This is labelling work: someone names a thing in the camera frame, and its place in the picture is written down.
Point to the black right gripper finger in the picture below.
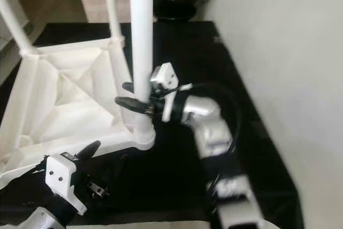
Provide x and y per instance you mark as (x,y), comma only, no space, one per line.
(134,105)
(128,87)

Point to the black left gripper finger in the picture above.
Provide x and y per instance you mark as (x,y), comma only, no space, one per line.
(90,150)
(122,171)

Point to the white plastic table leg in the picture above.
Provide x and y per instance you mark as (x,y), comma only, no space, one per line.
(111,4)
(142,36)
(19,30)

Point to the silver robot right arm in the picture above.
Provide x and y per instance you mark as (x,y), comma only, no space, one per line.
(214,127)

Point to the white plastic table top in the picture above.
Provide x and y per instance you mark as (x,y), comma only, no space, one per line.
(69,116)

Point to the black tablecloth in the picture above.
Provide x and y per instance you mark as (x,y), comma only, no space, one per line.
(220,175)

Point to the black wok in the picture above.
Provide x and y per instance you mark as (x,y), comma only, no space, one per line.
(174,10)

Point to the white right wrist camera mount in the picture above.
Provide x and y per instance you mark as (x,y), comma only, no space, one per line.
(163,78)

